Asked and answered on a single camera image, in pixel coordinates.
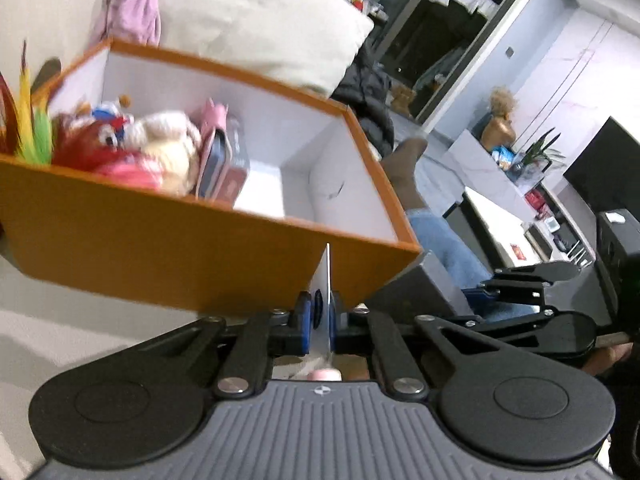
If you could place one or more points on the wall switch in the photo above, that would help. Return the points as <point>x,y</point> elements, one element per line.
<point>510,52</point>

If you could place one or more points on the brown boots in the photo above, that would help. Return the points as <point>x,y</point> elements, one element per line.
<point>402,101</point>

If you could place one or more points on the black puffer jacket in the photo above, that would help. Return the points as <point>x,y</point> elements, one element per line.
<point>367,100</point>

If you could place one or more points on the green potted plant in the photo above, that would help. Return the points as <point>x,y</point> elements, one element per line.
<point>542,152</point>

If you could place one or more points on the pink garment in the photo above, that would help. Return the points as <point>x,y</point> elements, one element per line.
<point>132,12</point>

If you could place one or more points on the gold bust curly hair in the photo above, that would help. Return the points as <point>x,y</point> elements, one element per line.
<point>499,125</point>

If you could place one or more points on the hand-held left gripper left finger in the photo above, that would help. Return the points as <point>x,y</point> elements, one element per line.
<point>301,322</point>

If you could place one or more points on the sailor bear plush toy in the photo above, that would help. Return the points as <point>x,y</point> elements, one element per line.
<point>110,115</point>

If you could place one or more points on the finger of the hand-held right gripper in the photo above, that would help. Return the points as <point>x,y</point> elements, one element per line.
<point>505,317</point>
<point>535,272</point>

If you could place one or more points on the orange cardboard box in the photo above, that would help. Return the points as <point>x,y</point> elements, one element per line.
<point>150,255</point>

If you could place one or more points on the black television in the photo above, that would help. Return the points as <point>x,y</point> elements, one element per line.
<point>607,170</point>

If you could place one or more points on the white top coffee table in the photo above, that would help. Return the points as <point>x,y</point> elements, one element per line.
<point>492,220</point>

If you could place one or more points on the colourful feather toy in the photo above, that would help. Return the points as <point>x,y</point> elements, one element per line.
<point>75,147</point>

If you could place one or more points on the beige pillow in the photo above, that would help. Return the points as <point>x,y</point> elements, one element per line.
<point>260,25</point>

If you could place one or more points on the glass sliding door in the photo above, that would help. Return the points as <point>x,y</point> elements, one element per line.
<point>450,20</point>

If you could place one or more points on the person's right leg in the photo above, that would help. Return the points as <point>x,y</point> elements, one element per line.
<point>450,250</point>

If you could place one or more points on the pink pouch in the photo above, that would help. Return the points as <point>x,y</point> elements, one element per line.
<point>215,115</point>
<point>227,165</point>

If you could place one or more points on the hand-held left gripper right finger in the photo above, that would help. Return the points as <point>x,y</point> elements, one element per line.
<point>337,322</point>

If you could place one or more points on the white marble cabinet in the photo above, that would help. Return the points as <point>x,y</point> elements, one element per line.
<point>475,165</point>

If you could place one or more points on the pink green fluffy ball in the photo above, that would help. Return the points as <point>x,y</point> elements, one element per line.
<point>127,170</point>

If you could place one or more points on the person's right hand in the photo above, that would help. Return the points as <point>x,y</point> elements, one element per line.
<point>605,360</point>

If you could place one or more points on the white crochet bunny toy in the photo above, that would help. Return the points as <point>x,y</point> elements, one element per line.
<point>165,145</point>

